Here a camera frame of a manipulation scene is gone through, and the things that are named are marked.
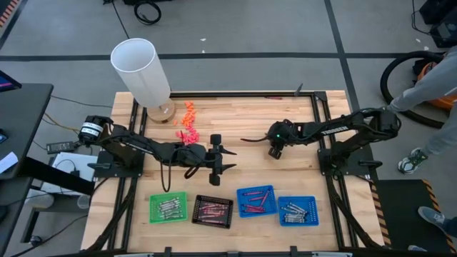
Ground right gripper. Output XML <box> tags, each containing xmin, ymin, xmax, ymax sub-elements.
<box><xmin>241</xmin><ymin>119</ymin><xmax>294</xmax><ymax>161</ymax></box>

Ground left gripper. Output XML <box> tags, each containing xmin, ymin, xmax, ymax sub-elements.
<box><xmin>192</xmin><ymin>133</ymin><xmax>238</xmax><ymax>187</ymax></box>

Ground blue plastic basket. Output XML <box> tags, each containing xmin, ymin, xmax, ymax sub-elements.
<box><xmin>236</xmin><ymin>184</ymin><xmax>279</xmax><ymax>219</ymax></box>
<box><xmin>277</xmin><ymin>195</ymin><xmax>320</xmax><ymax>227</ymax></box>

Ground black plastic basket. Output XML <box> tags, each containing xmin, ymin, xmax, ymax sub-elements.
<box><xmin>191</xmin><ymin>194</ymin><xmax>234</xmax><ymax>230</ymax></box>

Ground round wooden lamp base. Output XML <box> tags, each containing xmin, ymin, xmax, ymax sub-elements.
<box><xmin>146</xmin><ymin>98</ymin><xmax>176</xmax><ymax>125</ymax></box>

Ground green plastic basket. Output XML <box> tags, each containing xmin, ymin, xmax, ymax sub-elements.
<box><xmin>149</xmin><ymin>191</ymin><xmax>189</xmax><ymax>225</ymax></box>

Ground white cylindrical lamp shade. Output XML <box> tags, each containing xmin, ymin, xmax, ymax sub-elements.
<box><xmin>109</xmin><ymin>37</ymin><xmax>172</xmax><ymax>110</ymax></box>

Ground white flat box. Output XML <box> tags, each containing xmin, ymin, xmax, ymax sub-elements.
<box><xmin>41</xmin><ymin>152</ymin><xmax>99</xmax><ymax>196</ymax></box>

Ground clear plastic cup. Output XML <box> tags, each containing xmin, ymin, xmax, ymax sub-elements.
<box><xmin>76</xmin><ymin>194</ymin><xmax>91</xmax><ymax>210</ymax></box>

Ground black mat yellow stripes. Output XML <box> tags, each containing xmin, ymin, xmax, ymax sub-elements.
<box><xmin>369</xmin><ymin>178</ymin><xmax>453</xmax><ymax>251</ymax></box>

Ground black power brick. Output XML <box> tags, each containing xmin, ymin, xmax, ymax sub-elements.
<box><xmin>46</xmin><ymin>141</ymin><xmax>76</xmax><ymax>154</ymax></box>

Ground black desk beam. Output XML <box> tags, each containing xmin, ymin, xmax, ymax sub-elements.
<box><xmin>17</xmin><ymin>156</ymin><xmax>96</xmax><ymax>196</ymax></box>

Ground black box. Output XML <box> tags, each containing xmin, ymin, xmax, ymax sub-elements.
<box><xmin>123</xmin><ymin>0</ymin><xmax>173</xmax><ymax>6</ymax></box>

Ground person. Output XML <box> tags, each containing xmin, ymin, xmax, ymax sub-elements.
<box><xmin>387</xmin><ymin>46</ymin><xmax>457</xmax><ymax>176</ymax></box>
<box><xmin>408</xmin><ymin>206</ymin><xmax>457</xmax><ymax>253</ymax></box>

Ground orange vacuum cleaner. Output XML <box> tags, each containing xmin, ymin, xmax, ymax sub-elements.
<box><xmin>416</xmin><ymin>60</ymin><xmax>457</xmax><ymax>111</ymax></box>

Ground black desk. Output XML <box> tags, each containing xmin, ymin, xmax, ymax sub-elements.
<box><xmin>0</xmin><ymin>82</ymin><xmax>54</xmax><ymax>181</ymax></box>

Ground white paper sheet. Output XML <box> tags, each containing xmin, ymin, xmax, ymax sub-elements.
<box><xmin>0</xmin><ymin>151</ymin><xmax>19</xmax><ymax>174</ymax></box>

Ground dark monitor screen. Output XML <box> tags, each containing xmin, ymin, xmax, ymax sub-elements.
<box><xmin>0</xmin><ymin>70</ymin><xmax>23</xmax><ymax>93</ymax></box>

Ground orange black hazard tape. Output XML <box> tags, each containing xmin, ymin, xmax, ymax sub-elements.
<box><xmin>0</xmin><ymin>0</ymin><xmax>21</xmax><ymax>29</ymax></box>

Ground black metal table frame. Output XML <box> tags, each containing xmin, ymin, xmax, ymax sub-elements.
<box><xmin>85</xmin><ymin>91</ymin><xmax>385</xmax><ymax>257</ymax></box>

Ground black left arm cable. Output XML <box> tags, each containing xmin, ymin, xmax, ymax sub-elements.
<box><xmin>159</xmin><ymin>158</ymin><xmax>201</xmax><ymax>193</ymax></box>

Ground black vacuum hose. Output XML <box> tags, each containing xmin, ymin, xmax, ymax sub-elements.
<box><xmin>379</xmin><ymin>50</ymin><xmax>447</xmax><ymax>129</ymax></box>

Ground black floor cable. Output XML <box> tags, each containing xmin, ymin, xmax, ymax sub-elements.
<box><xmin>10</xmin><ymin>213</ymin><xmax>89</xmax><ymax>257</ymax></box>
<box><xmin>49</xmin><ymin>94</ymin><xmax>114</xmax><ymax>109</ymax></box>

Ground coiled black cable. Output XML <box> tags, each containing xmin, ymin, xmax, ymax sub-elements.
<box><xmin>134</xmin><ymin>1</ymin><xmax>162</xmax><ymax>26</ymax></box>

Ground thin black cable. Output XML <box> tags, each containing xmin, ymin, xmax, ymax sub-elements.
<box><xmin>103</xmin><ymin>0</ymin><xmax>130</xmax><ymax>39</ymax></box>

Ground black equipment with cables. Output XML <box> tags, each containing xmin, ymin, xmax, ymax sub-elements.
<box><xmin>410</xmin><ymin>0</ymin><xmax>457</xmax><ymax>49</ymax></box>

